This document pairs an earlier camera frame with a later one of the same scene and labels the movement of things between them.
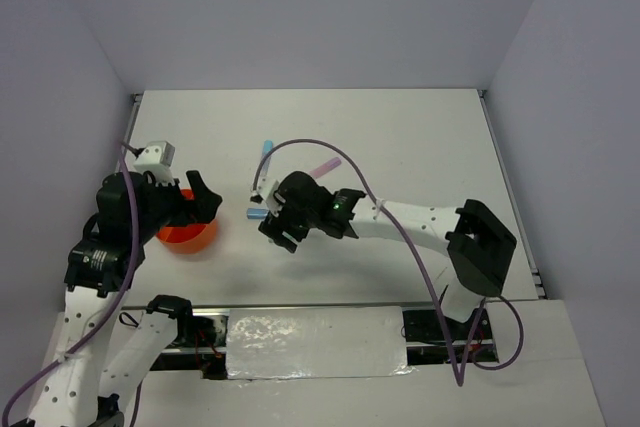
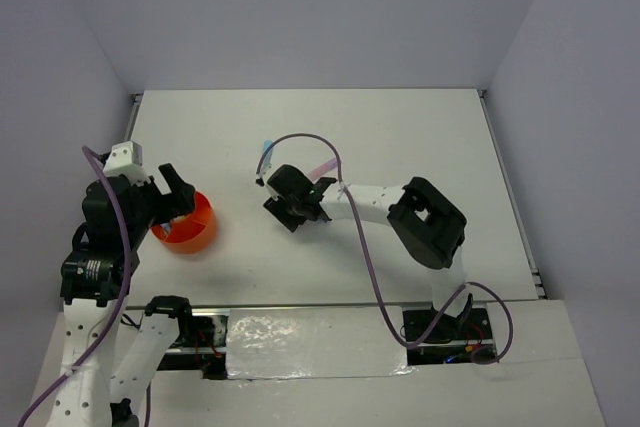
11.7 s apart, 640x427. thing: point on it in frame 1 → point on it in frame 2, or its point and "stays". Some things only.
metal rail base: (430, 338) stays
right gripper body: (290, 219) → (286, 211)
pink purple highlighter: (333, 163) stays
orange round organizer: (192, 238) stays
